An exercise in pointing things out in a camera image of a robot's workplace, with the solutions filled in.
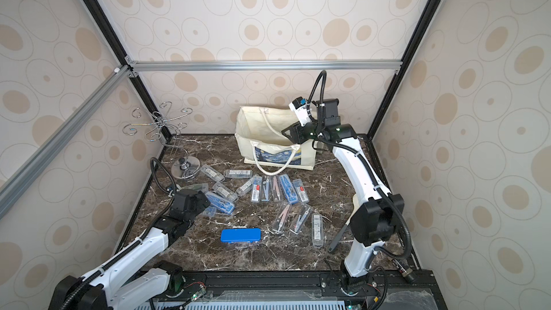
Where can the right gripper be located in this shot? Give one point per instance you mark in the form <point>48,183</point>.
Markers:
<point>290,131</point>

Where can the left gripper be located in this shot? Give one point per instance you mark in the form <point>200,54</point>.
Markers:
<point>201,204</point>

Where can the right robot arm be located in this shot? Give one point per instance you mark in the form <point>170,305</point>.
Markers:
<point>377,223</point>

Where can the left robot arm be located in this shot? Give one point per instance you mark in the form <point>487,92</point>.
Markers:
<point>116,284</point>

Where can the blue compass case left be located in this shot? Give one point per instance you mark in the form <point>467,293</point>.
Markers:
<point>220,203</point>

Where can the blue compass case flat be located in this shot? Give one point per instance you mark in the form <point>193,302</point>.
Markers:
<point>241,235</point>

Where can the cream canvas tote bag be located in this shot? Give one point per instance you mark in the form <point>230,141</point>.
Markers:
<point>260,140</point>

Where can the blue compass clear case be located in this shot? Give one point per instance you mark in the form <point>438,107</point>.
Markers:
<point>288,188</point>

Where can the pink compass clear case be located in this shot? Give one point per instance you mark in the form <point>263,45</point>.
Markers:
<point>280,220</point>

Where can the clear compass case right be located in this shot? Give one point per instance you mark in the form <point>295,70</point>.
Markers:
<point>317,230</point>

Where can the green clear case left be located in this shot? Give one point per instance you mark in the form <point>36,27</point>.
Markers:
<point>201,187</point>

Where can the clear case near rack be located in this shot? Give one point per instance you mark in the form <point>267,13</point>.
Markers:
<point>213,174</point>

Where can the red label clear case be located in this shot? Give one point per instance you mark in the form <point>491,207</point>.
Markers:
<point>300,190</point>

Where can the silver aluminium crossbar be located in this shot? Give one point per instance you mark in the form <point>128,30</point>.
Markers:
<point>192,66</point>

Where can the small brown glass bottle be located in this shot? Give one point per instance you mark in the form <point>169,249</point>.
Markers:
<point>405,270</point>

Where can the chrome wire cup rack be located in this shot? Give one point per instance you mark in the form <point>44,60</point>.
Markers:
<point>167,128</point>

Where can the silver aluminium left rail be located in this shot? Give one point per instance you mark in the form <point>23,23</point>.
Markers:
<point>24,177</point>

